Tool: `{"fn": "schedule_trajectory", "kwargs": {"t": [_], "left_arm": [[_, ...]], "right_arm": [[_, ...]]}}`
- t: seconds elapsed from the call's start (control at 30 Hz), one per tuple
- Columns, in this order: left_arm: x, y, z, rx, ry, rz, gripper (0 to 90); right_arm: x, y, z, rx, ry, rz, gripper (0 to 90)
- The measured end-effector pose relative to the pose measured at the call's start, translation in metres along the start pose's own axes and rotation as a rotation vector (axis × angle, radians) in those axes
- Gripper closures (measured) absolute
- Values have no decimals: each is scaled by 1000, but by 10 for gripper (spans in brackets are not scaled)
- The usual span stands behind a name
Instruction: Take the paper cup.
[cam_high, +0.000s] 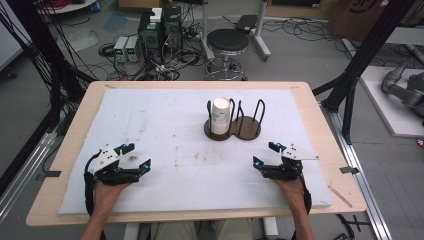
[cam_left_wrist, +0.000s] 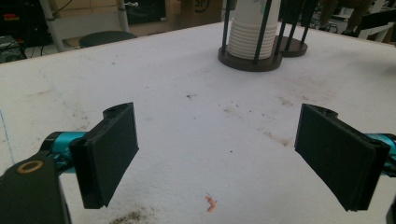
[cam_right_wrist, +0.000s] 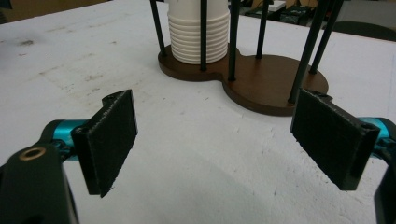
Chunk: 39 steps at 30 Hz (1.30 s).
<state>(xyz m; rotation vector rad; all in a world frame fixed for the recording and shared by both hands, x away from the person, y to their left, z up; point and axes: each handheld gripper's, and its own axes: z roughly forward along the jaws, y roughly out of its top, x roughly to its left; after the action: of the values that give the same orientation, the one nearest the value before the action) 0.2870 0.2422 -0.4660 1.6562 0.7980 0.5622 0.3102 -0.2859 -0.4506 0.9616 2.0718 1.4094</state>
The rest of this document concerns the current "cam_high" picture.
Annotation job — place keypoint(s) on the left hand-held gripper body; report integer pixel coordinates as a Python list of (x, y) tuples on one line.
[(105, 160)]

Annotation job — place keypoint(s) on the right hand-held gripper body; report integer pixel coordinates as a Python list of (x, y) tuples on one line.
[(286, 170)]

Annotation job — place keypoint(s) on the white floral paper cup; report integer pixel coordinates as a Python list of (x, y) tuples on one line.
[(221, 103), (220, 125)]

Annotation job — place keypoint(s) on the person's right hand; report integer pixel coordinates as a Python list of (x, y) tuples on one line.
[(293, 193)]

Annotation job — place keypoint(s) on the person's left hand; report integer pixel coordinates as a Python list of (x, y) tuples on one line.
[(105, 196)]

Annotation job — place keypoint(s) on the white foam mat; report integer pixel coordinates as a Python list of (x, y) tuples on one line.
[(166, 133)]

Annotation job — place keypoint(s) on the black tape piece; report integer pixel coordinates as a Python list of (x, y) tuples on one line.
[(52, 173), (349, 170)]

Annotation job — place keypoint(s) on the thin wooden stick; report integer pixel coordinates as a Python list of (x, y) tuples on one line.
[(340, 196)]

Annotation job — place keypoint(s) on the person's beige trousers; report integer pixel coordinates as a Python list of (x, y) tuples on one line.
[(233, 230)]

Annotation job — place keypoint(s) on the grey power supply unit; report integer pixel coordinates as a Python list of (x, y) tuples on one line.
[(120, 49), (132, 49)]

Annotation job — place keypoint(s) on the black computer tower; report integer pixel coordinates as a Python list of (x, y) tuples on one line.
[(172, 28), (150, 40)]

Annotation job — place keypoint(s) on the white platform board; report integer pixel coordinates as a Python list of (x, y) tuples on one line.
[(386, 113)]

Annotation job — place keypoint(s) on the black round stool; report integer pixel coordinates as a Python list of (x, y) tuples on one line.
[(227, 41)]

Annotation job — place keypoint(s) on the dark flat device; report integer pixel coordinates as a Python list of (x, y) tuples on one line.
[(246, 24)]

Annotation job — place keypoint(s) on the small white box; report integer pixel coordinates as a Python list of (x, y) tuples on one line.
[(156, 15)]

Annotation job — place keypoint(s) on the brown cardboard box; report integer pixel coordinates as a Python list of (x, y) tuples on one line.
[(356, 16)]

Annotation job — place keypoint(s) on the aluminium rail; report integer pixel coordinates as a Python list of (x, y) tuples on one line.
[(360, 173), (23, 176)]

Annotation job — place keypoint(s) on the white metal stand frame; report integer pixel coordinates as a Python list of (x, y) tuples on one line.
[(261, 40)]

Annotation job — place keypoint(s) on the black metal frame post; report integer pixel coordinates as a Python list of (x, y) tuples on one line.
[(363, 56), (43, 56)]

